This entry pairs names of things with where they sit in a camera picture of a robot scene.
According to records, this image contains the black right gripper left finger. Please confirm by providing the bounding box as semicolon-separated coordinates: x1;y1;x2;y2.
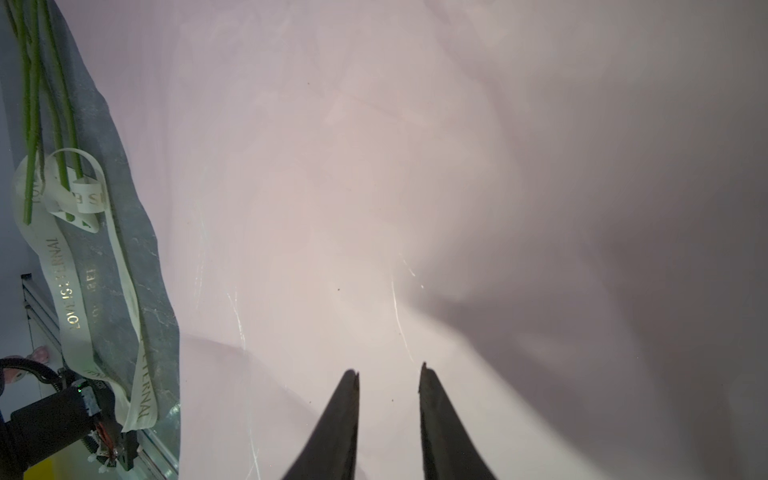
284;370;360;480

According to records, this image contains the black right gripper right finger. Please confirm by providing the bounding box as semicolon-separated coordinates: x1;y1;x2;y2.
418;363;495;480

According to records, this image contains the pink purple wrapping paper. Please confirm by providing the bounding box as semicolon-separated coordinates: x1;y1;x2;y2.
59;1;767;479

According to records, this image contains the white fake rose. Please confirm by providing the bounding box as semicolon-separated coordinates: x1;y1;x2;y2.
2;0;85;226

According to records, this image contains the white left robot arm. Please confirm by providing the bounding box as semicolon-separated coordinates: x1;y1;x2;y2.
1;357;139;479

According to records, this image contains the cream printed ribbon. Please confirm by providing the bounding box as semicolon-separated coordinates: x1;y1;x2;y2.
12;149;159;431

